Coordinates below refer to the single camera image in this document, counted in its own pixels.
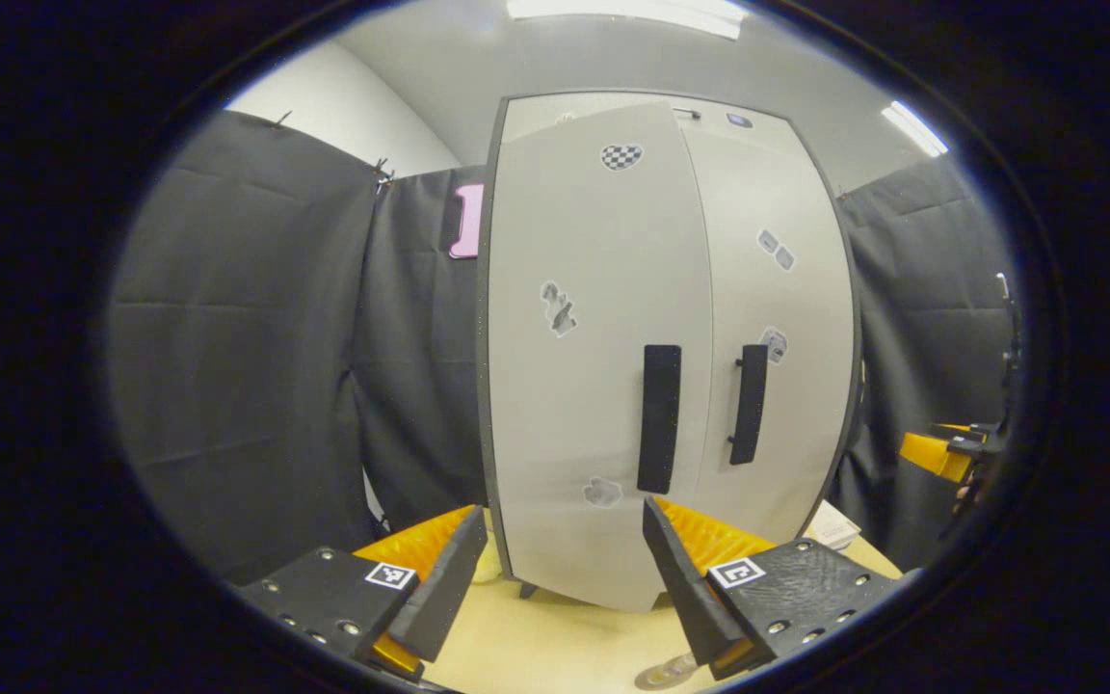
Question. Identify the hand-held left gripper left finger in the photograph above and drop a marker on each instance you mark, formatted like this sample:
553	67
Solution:
449	598

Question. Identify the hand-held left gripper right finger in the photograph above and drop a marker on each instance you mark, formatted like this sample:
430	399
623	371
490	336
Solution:
685	598

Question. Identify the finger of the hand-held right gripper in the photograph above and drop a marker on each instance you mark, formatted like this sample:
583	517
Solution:
931	455

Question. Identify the grey cabinet door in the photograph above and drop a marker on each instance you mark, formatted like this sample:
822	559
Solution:
594	405
806	405

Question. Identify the grey cabinet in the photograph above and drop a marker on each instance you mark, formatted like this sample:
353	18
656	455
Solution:
483	366

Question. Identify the black backdrop cloth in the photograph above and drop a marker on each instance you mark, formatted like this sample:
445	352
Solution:
931	318
410	366
227	337

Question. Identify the white booklet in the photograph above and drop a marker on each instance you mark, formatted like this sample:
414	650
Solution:
832	526

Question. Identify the ceiling light panel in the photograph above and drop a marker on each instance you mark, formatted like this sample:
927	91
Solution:
913	128

